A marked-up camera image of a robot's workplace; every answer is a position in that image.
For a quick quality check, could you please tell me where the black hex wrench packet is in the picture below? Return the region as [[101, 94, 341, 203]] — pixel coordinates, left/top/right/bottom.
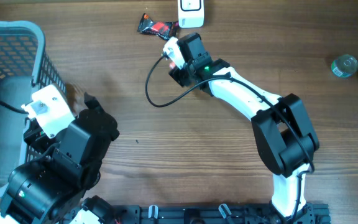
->
[[137, 13, 180, 40]]

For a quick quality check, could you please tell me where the silver tin can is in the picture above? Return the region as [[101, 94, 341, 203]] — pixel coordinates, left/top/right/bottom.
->
[[331, 54, 358, 78]]

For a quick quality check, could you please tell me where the red snack packet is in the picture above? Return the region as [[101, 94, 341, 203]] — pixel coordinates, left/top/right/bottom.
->
[[169, 62, 176, 69]]

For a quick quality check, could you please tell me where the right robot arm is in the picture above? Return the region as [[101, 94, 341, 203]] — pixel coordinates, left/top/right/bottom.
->
[[163, 33, 319, 223]]

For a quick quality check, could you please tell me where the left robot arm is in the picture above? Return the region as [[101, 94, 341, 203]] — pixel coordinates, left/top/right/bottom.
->
[[0, 93, 119, 223]]

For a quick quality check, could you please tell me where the white barcode scanner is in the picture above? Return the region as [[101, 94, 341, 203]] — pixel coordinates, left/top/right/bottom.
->
[[177, 0, 204, 29]]

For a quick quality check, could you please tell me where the grey plastic basket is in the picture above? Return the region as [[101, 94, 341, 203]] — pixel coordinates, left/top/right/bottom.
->
[[0, 21, 66, 197]]

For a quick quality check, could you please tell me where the black right camera cable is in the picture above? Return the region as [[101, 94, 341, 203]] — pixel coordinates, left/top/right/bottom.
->
[[144, 54, 316, 224]]

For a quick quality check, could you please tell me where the black camera cable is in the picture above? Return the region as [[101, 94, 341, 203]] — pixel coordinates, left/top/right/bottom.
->
[[144, 54, 316, 224], [0, 98, 29, 115]]

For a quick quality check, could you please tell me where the black left camera cable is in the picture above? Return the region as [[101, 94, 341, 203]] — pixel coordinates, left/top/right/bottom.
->
[[0, 98, 29, 115]]

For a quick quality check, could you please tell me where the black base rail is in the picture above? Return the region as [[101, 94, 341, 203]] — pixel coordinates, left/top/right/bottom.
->
[[112, 203, 331, 224]]

